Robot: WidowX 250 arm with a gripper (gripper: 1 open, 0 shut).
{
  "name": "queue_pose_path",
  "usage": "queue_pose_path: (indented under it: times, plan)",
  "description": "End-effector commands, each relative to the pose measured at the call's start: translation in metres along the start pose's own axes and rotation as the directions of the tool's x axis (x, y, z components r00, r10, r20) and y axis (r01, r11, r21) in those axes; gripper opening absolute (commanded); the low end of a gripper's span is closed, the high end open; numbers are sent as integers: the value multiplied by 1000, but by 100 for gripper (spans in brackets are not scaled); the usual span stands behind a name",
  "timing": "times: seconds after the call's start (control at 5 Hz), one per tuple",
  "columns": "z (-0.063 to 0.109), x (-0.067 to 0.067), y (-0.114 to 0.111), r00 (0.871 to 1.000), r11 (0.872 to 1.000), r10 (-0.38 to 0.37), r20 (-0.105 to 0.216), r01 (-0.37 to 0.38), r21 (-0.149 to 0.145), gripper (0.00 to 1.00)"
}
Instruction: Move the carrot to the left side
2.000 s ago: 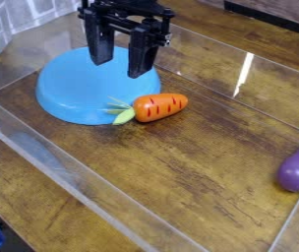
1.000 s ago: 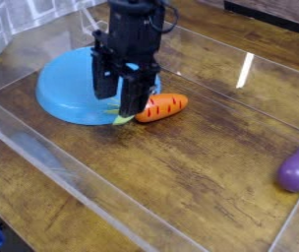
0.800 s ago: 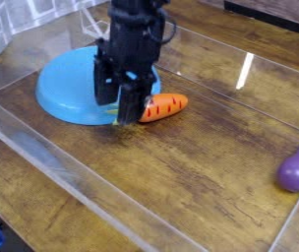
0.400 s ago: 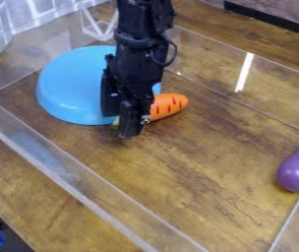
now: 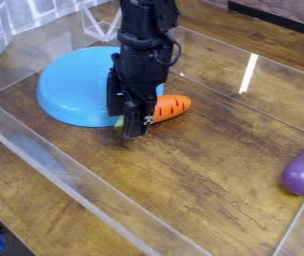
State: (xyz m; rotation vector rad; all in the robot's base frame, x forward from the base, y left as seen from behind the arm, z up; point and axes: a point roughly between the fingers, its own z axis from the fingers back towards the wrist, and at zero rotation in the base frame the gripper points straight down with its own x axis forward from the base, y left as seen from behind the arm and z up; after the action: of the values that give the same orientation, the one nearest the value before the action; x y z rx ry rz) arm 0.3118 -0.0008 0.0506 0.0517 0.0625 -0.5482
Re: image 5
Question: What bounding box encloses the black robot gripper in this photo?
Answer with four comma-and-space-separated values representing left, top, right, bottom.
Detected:
107, 46, 169, 139

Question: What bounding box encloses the orange toy carrot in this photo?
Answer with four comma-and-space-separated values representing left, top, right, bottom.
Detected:
113, 94, 192, 128

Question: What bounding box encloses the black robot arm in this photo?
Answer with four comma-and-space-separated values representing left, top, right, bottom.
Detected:
107, 0, 181, 139

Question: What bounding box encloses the blue upturned bowl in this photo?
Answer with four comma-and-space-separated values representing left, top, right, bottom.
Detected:
36, 45, 165, 128

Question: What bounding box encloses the white curtain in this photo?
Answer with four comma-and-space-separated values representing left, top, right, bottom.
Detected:
0, 0, 111, 54

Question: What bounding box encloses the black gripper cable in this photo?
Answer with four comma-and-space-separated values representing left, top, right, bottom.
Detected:
153, 30, 184, 67

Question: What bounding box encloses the clear acrylic enclosure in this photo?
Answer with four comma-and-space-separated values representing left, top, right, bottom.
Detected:
0, 0, 304, 256

